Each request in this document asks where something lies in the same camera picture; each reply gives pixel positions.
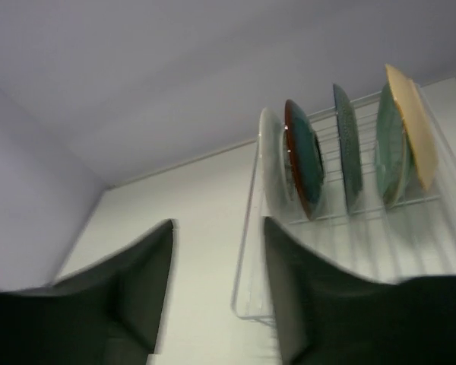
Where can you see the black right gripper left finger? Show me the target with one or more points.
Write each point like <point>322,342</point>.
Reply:
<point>107,313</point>

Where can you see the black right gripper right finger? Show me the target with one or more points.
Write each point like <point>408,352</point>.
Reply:
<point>325,315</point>

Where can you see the white plate with red rim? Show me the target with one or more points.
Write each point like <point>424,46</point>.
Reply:
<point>278,184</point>

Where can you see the green plate with flower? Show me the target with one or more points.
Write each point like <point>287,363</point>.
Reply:
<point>393,159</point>

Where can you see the blue floral patterned plate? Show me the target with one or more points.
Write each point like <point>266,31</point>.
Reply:
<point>350,159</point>

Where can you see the teal plate with brown rim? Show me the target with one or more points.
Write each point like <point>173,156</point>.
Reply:
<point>305,157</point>

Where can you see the yellow plate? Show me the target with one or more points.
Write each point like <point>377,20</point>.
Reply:
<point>416,124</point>

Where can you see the white wire dish rack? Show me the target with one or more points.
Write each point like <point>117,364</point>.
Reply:
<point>418,235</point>

